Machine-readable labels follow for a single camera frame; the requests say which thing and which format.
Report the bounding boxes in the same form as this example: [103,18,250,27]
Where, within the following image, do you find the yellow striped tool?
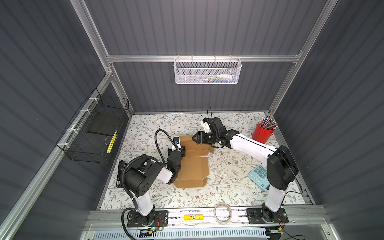
[107,131,118,154]

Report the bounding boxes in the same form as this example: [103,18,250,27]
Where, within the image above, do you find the bundle of coloured pencils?
[259,117,278,131]

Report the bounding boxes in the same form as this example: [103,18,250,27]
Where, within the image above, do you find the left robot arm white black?
[121,136,186,217]

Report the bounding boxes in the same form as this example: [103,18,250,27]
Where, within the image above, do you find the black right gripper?
[191,131,218,144]

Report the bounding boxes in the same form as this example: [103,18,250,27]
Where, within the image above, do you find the white wire mesh basket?
[173,57,243,85]

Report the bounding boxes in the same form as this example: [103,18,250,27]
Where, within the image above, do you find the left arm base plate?
[127,210,169,228]

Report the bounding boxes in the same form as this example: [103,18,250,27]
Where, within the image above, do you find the black corrugated cable hose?
[120,129,178,240]

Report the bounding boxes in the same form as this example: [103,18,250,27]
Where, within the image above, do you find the yellow spirit level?
[184,215,204,221]

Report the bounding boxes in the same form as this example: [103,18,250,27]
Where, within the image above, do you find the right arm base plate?
[246,204,289,224]

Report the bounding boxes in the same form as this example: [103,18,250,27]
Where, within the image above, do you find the clear tape roll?
[213,203,233,225]

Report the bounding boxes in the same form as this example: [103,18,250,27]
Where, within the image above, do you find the black foam pad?
[87,113,120,137]

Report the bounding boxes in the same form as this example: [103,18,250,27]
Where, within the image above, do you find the black stapler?
[116,161,126,188]

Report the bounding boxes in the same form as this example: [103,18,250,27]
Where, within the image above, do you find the black wire mesh basket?
[57,91,130,164]

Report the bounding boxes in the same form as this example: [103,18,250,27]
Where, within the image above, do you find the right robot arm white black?
[192,117,299,214]

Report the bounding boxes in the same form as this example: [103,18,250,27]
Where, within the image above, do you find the teal calculator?
[248,165,270,192]

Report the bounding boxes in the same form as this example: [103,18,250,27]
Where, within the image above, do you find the markers in white basket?
[199,74,238,84]

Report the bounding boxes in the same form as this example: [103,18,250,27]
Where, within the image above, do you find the red metal pencil cup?
[252,123,277,144]

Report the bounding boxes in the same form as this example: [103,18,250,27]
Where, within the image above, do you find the brown cardboard box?
[174,136,214,189]

